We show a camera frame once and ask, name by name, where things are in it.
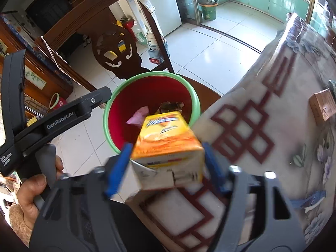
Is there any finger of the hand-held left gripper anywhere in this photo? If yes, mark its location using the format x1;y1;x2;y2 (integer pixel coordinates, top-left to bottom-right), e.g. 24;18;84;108
76;86;113;112

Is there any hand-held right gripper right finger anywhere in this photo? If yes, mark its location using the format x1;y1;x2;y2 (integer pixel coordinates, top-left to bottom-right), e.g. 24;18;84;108
201;142;309;252

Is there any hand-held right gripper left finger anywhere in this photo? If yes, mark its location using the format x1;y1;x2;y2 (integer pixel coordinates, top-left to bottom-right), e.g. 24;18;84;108
29;142;134;252

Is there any pink plastic bag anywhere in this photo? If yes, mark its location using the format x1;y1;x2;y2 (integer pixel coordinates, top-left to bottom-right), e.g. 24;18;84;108
126;106;150;125

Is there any red bin with green rim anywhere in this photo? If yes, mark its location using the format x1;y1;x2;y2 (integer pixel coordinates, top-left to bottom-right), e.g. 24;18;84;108
103;71;202;154

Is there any yellow carton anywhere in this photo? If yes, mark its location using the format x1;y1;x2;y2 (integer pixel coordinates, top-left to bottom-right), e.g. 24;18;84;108
125;111;206;208

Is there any green trash can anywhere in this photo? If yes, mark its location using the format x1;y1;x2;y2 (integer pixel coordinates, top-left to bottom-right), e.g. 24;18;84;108
197;0;219;21

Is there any person's left hand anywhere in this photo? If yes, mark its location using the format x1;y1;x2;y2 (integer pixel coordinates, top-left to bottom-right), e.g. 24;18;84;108
16;155;66;225

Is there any red cup with green rim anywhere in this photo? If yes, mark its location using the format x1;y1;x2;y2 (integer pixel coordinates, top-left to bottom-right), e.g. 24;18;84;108
49;93;67;110

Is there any dark wooden carved chair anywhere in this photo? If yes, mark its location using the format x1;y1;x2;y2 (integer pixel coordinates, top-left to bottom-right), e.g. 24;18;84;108
43;0;223;103

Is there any dark crumpled packaging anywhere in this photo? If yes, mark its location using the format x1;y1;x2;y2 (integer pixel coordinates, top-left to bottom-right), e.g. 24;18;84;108
157;101;185;114

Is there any green labelled plastic bottle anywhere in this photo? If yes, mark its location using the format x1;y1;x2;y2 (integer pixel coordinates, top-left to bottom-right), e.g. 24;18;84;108
133;21;147;45

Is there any red fire extinguisher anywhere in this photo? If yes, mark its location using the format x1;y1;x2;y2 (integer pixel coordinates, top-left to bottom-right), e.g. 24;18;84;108
121;17;135;41

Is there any floral plastic tablecloth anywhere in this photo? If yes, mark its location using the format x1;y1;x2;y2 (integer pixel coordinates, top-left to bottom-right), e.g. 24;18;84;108
126;13;336;252

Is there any white fridge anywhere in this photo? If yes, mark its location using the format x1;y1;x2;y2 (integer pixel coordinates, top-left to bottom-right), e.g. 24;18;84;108
146;0;183;37

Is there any small brown box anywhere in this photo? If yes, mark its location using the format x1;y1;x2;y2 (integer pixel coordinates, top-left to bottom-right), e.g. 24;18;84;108
309;89;335;122

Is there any glass sliding door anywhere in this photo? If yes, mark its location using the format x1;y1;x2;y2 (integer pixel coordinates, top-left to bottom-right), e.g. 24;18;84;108
171;0;204;27

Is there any white bead string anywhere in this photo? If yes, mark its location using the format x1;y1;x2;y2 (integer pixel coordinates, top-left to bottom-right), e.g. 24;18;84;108
41;35;71;78

